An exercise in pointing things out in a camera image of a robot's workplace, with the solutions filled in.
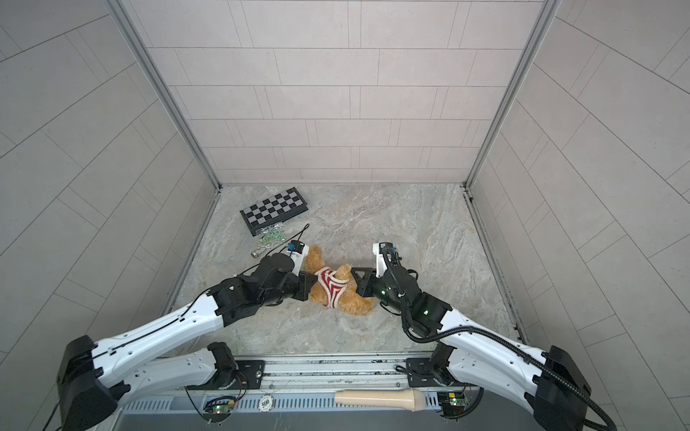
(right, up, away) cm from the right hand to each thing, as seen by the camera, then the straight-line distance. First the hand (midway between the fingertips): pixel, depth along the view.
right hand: (348, 276), depth 73 cm
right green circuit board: (+27, -31, -5) cm, 42 cm away
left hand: (-6, -1, +1) cm, 7 cm away
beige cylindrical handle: (+15, -29, -7) cm, 33 cm away
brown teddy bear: (+1, -7, 0) cm, 7 cm away
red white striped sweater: (-5, -3, +1) cm, 6 cm away
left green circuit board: (-31, -31, -8) cm, 45 cm away
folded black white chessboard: (-30, +17, +32) cm, 47 cm away
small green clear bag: (-30, +8, +27) cm, 41 cm away
